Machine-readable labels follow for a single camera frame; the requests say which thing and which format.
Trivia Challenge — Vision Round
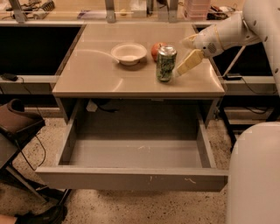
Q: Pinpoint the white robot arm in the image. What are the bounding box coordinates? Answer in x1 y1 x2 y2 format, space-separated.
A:
175 0 280 224

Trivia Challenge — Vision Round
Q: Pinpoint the green soda can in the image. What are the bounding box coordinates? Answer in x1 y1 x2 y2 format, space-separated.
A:
156 45 177 82

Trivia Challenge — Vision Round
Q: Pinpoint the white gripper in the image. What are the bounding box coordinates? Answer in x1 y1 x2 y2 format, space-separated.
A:
175 24 224 76

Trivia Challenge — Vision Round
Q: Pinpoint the red apple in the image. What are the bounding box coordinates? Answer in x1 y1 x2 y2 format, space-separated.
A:
150 42 166 61

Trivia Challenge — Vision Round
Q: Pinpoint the brown padded chair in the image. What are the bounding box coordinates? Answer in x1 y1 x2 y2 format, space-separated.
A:
0 99 71 205

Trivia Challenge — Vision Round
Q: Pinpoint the black power adapter left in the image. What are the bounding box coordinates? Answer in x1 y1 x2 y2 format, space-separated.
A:
1 73 18 81

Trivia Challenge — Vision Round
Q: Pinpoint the grey open top drawer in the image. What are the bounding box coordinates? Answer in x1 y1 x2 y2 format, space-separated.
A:
37 100 228 192

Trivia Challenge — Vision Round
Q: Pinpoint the pink plastic container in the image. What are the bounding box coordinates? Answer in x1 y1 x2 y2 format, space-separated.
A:
184 0 211 20

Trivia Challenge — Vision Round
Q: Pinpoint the grey drawer cabinet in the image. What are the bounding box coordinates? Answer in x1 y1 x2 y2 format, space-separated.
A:
52 23 225 125

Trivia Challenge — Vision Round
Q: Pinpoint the black power adapter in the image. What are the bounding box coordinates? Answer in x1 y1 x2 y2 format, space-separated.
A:
1 73 18 81
224 73 242 81

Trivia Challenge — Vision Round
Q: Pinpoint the black power adapter right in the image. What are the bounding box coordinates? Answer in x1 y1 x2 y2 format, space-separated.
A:
224 73 242 81

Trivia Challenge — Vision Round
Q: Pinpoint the white paper bowl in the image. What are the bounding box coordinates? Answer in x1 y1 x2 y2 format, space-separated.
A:
111 43 147 66

